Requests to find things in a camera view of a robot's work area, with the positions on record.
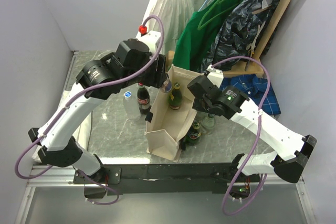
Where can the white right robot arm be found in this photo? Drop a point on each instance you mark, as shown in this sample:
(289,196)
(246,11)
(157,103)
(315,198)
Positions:
(291,151)

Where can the green beer bottle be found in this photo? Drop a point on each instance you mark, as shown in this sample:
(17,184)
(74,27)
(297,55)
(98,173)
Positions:
(193,135)

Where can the green gold-capped glass bottle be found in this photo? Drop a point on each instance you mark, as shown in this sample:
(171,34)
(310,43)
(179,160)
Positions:
(175,97)

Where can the beige canvas tote bag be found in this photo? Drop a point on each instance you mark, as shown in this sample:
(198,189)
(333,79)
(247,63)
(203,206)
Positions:
(165,127)

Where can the clear Chang soda bottle far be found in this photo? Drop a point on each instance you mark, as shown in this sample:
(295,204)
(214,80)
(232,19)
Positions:
(200,115)

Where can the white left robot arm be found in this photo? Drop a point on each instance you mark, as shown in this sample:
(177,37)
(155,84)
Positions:
(94,84)

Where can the clear Chang soda bottle near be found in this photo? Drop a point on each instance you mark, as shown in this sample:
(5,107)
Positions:
(208,123)

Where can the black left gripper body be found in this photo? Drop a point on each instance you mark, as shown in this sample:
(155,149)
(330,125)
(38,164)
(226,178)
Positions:
(154,77)

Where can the clear water bottle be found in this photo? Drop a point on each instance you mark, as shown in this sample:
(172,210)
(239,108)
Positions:
(131,106)

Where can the blue plaid shirt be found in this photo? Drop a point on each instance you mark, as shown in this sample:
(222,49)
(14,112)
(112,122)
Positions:
(255,88)

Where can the green garment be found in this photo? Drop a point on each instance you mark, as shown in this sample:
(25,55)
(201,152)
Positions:
(193,44)

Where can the white pleated skirt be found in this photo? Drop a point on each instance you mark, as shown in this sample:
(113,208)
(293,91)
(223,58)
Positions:
(174,15)

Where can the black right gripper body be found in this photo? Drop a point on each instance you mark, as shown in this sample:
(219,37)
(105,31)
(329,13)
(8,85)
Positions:
(199,105)

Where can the dark cola bottle red cap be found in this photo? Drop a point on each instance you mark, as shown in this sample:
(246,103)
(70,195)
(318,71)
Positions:
(143,99)

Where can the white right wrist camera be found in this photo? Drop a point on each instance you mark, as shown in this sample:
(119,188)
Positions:
(216,76)

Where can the folded white cloth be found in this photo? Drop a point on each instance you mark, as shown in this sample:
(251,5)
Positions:
(83,132)

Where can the red bull can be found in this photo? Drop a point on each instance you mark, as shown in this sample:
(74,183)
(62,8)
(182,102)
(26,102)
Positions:
(166,86)

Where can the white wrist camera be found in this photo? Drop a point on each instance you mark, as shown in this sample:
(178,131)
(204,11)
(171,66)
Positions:
(148,40)
(216,76)

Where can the green hanger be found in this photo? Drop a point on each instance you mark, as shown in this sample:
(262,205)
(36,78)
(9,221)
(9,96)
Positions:
(216,10)

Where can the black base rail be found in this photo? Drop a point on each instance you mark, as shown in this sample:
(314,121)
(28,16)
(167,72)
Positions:
(168,178)

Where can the dark patterned garment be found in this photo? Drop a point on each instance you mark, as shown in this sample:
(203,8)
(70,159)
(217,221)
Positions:
(241,31)

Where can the clear chang soda bottle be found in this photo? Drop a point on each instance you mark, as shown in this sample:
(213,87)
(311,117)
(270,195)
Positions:
(208,123)
(200,115)

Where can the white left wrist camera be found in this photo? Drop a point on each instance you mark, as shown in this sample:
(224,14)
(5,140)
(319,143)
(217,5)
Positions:
(148,40)

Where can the wooden clothes rack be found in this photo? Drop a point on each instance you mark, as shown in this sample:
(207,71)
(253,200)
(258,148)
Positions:
(242,64)

